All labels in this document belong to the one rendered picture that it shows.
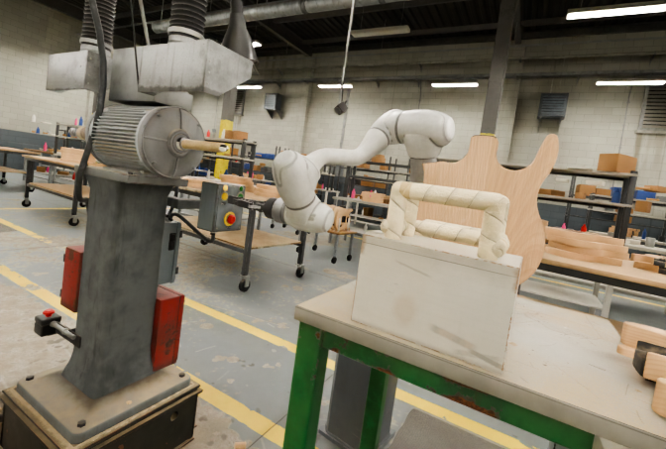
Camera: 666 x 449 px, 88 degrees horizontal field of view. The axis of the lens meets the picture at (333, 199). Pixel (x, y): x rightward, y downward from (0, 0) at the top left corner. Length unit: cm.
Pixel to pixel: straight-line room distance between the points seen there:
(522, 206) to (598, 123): 1122
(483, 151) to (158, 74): 96
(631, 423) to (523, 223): 46
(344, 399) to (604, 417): 132
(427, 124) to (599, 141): 1085
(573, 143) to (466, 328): 1145
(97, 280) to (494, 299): 134
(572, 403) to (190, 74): 108
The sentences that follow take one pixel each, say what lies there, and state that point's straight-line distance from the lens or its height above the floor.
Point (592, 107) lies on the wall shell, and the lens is 1224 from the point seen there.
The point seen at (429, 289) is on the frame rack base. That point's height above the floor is 103.
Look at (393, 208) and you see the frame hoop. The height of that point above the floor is 116.
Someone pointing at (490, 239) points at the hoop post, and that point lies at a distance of 62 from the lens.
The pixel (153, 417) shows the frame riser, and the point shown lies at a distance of 168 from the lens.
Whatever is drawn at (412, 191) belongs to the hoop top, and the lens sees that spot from 65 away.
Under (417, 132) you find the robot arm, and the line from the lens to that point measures 135.
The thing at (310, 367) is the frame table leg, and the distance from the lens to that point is 79.
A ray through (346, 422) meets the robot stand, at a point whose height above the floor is 12.
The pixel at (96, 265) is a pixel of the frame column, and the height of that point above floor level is 77.
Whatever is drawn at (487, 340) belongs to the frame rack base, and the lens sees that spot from 65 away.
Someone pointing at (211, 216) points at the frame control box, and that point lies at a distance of 149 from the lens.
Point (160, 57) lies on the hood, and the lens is 123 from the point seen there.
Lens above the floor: 119
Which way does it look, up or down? 3 degrees down
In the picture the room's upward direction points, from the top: 8 degrees clockwise
